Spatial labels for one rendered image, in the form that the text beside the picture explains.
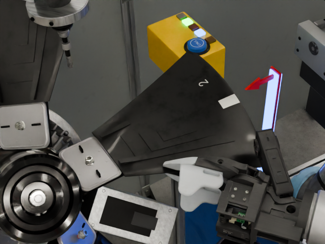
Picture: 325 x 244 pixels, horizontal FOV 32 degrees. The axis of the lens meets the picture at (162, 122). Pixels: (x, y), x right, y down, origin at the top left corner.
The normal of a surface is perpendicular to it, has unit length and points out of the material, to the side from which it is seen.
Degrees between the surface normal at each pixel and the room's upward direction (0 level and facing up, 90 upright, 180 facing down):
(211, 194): 11
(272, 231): 7
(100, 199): 50
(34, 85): 44
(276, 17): 90
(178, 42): 0
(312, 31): 0
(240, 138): 23
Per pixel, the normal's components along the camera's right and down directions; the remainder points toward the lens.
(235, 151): 0.25, -0.45
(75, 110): 0.53, 0.59
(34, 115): -0.46, 0.08
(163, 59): -0.85, 0.40
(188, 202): -0.11, -0.56
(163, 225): 0.38, 0.00
